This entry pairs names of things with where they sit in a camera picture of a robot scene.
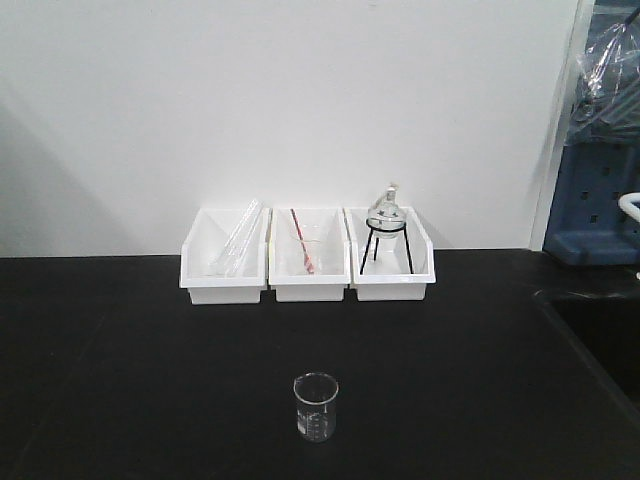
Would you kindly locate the white plastic bin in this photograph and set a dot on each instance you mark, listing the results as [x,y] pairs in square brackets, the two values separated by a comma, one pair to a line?
[388,278]
[325,233]
[209,232]

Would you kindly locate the black wire tripod stand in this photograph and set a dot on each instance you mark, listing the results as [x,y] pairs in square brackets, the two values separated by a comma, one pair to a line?
[373,246]

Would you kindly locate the round glass flask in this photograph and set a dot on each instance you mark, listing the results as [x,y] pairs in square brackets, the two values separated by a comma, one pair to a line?
[385,215]

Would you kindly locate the clear glass beaker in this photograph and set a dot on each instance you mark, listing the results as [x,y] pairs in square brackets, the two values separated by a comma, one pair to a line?
[316,396]

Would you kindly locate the right white plastic bin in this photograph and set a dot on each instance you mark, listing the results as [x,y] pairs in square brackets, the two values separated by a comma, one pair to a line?
[388,278]

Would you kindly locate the clear glass test tubes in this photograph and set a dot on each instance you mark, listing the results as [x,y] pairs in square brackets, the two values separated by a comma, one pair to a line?
[231,257]

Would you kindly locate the middle white plastic bin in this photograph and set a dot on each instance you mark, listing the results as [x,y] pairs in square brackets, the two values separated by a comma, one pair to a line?
[325,233]

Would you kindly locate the clear plastic bag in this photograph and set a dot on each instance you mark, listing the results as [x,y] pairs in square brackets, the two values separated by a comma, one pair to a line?
[606,106]

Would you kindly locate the blue perforated equipment rack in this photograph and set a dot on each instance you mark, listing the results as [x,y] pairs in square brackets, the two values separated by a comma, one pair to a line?
[586,226]

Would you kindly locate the left white plastic bin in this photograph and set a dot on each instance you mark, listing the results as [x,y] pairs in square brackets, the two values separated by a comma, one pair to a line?
[209,232]

